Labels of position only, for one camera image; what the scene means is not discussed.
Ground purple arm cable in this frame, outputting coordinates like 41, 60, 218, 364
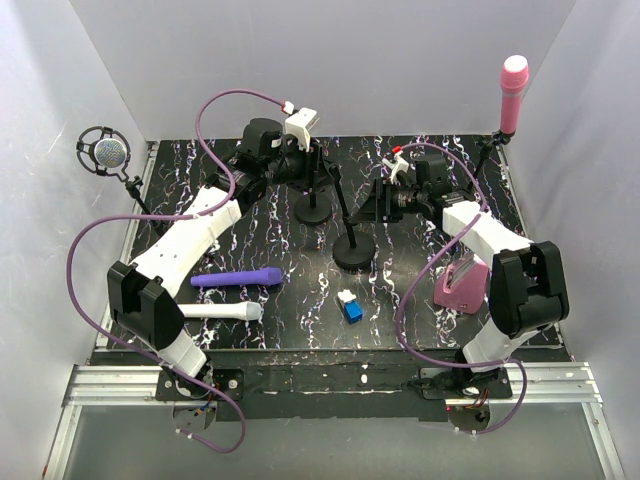
394, 142, 529, 435
67, 88, 296, 454

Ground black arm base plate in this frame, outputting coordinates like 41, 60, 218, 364
155, 359, 514, 424

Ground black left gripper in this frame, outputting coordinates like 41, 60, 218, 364
264, 137, 335, 195

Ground blue and white block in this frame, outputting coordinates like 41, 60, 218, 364
337, 290, 363, 324

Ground silver studio mic shock mount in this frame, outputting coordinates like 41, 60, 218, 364
76, 126, 131, 182

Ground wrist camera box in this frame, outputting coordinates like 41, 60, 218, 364
382, 146, 410, 185
284, 107, 319, 152

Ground white handheld microphone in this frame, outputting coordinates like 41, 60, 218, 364
178, 301, 263, 321

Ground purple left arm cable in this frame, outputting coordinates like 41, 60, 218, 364
67, 88, 296, 454

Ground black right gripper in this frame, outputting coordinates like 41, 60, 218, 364
350, 177, 427, 224

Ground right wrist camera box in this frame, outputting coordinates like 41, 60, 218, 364
382, 146, 410, 185

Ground black round-base mic stand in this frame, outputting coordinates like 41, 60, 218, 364
294, 146, 332, 227

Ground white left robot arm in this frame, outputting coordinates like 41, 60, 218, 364
107, 108, 330, 400

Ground purple handheld microphone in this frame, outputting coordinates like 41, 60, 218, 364
190, 267, 283, 288

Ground black tripod stand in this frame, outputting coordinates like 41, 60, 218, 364
124, 176, 151, 215
472, 130, 514, 180

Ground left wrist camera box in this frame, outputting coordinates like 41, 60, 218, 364
284, 107, 319, 152

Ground black stand with purple mic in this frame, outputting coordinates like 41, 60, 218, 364
328, 164, 376, 271

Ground aluminium frame rail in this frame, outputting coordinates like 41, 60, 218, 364
43, 350, 626, 479

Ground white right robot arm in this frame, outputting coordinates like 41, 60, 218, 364
355, 147, 570, 398

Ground pink handheld microphone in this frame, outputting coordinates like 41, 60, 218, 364
499, 55, 529, 135

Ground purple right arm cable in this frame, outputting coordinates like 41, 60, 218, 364
394, 142, 529, 435

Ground pink box holder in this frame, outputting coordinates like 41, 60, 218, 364
433, 253, 489, 315

